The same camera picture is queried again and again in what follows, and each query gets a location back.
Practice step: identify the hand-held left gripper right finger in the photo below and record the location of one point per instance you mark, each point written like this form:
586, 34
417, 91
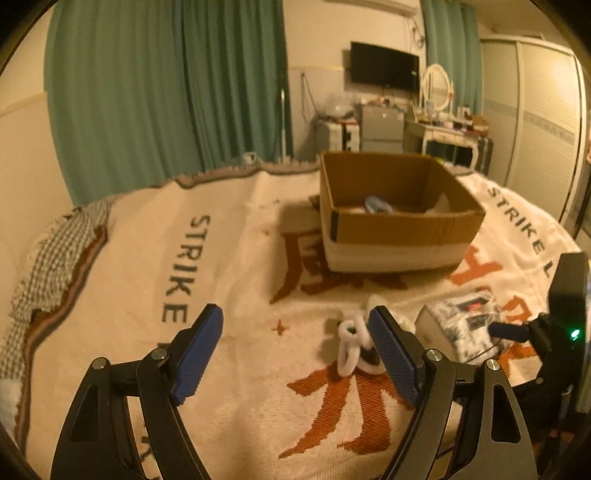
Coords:
392, 350

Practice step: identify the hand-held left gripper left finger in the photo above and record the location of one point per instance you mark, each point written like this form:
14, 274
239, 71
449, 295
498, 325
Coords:
198, 350

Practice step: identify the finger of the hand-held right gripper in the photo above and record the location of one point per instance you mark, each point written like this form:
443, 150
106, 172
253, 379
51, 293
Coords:
508, 332

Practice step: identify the white patterned soft pouch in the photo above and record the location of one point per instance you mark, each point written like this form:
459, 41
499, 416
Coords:
455, 323

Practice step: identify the cardboard box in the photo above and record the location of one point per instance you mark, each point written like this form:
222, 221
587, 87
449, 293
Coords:
397, 221

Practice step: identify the white soft item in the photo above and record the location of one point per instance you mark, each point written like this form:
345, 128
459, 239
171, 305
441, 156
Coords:
441, 205

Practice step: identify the blue soft toy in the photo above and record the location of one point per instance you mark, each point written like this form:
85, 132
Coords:
377, 205

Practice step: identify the printed cream blanket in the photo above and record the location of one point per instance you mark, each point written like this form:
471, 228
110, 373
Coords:
240, 277

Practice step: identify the checked bed sheet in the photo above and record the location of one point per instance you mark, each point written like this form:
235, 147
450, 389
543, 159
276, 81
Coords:
51, 258

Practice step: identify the white wardrobe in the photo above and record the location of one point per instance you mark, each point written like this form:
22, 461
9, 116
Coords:
535, 120

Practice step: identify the white dressing table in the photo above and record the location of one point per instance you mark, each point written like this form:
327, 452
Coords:
443, 136

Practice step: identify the white appliance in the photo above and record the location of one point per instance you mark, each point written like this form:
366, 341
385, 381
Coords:
330, 141

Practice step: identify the grey mini fridge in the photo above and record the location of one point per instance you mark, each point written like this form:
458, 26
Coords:
381, 127

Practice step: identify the metal pole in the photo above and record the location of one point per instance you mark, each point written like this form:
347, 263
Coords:
281, 124

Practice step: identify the oval white mirror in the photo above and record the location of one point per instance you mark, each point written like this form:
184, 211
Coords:
436, 87

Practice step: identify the clear plastic bag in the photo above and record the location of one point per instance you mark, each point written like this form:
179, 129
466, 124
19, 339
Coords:
339, 105

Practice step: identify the wide green curtain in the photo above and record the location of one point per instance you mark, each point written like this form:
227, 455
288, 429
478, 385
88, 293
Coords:
161, 92

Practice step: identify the narrow green curtain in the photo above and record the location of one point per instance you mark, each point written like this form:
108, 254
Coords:
455, 41

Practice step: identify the wall television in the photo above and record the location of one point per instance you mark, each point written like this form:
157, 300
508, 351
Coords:
383, 64

